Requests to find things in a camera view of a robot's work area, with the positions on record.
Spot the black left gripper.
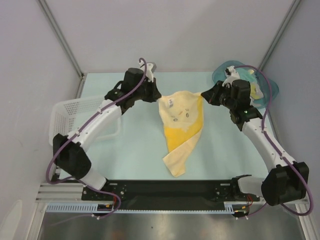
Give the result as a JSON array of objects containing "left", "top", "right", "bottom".
[{"left": 133, "top": 77, "right": 161, "bottom": 104}]

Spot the yellow face towel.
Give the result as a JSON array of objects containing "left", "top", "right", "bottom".
[{"left": 158, "top": 90, "right": 204, "bottom": 178}]

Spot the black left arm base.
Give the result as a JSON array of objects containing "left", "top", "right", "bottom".
[{"left": 81, "top": 182, "right": 125, "bottom": 201}]

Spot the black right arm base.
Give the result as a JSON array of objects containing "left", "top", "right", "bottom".
[{"left": 216, "top": 174, "right": 261, "bottom": 202}]

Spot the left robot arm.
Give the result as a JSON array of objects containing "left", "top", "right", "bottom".
[{"left": 51, "top": 62, "right": 162, "bottom": 200}]

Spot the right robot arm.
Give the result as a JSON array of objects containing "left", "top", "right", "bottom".
[{"left": 201, "top": 79, "right": 309, "bottom": 206}]

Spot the green towel in basin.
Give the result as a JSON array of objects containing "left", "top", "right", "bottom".
[{"left": 235, "top": 67, "right": 257, "bottom": 83}]

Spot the grey yellow towel in basin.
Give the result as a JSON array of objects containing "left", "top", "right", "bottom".
[{"left": 250, "top": 82, "right": 264, "bottom": 101}]

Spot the teal plastic basin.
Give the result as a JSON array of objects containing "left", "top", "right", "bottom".
[{"left": 212, "top": 60, "right": 279, "bottom": 109}]

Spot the white perforated plastic basket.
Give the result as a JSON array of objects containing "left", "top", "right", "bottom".
[{"left": 48, "top": 95, "right": 122, "bottom": 151}]

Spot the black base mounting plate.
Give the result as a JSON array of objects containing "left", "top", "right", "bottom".
[{"left": 49, "top": 178, "right": 261, "bottom": 212}]

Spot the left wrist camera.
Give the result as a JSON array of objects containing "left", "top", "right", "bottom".
[{"left": 139, "top": 62, "right": 157, "bottom": 83}]

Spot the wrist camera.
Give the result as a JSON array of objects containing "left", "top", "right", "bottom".
[
  {"left": 139, "top": 62, "right": 157, "bottom": 83},
  {"left": 222, "top": 65, "right": 240, "bottom": 86}
]

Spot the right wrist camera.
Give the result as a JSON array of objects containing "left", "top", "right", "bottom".
[{"left": 222, "top": 65, "right": 240, "bottom": 86}]

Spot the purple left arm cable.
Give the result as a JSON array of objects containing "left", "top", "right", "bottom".
[{"left": 44, "top": 57, "right": 147, "bottom": 227}]

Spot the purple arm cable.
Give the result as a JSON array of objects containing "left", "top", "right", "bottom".
[
  {"left": 232, "top": 64, "right": 315, "bottom": 221},
  {"left": 44, "top": 57, "right": 147, "bottom": 227}
]

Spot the right rear aluminium post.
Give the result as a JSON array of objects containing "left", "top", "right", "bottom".
[{"left": 258, "top": 0, "right": 302, "bottom": 70}]

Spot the aluminium post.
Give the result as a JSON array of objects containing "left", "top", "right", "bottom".
[
  {"left": 258, "top": 0, "right": 302, "bottom": 70},
  {"left": 37, "top": 0, "right": 85, "bottom": 78}
]

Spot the light blue cable duct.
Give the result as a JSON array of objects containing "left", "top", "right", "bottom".
[{"left": 46, "top": 202, "right": 248, "bottom": 215}]

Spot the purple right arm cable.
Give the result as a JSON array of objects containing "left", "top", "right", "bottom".
[{"left": 232, "top": 64, "right": 315, "bottom": 221}]

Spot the aluminium front frame rail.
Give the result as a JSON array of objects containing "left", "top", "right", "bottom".
[{"left": 34, "top": 182, "right": 308, "bottom": 204}]

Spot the left rear aluminium post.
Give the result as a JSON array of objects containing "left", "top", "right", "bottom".
[{"left": 37, "top": 0, "right": 85, "bottom": 78}]

